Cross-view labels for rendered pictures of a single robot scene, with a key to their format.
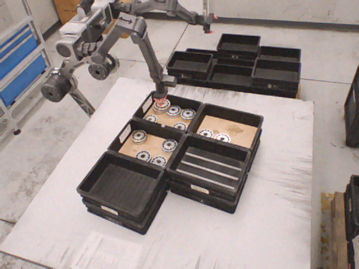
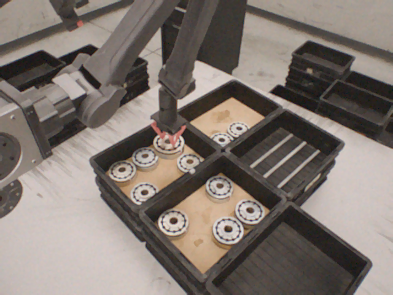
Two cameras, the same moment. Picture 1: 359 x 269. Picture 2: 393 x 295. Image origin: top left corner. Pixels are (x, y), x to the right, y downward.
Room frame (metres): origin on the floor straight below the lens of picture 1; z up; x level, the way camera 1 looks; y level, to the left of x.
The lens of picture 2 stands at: (1.28, 0.77, 1.81)
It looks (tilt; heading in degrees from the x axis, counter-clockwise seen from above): 45 degrees down; 284
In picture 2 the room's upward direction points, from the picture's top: 3 degrees clockwise
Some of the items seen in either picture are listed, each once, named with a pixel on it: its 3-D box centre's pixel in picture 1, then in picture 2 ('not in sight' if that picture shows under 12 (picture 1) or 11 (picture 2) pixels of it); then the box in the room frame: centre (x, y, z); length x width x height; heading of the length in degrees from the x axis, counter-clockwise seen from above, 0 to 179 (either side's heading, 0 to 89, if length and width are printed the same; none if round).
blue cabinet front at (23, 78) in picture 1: (17, 65); not in sight; (2.96, 1.48, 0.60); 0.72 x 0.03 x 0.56; 157
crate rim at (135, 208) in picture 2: (168, 111); (156, 157); (1.62, 0.01, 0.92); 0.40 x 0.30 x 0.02; 59
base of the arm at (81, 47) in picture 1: (84, 48); (42, 112); (1.63, 0.43, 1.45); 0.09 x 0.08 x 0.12; 157
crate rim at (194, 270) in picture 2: (146, 142); (214, 207); (1.36, 0.16, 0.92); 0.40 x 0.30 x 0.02; 59
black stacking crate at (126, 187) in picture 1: (122, 186); (287, 281); (1.10, 0.32, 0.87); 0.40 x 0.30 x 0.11; 59
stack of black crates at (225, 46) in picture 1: (237, 60); (38, 94); (2.85, -0.78, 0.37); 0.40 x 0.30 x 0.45; 67
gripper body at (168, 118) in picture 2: (160, 88); (168, 113); (1.55, 0.04, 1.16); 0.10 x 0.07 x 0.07; 157
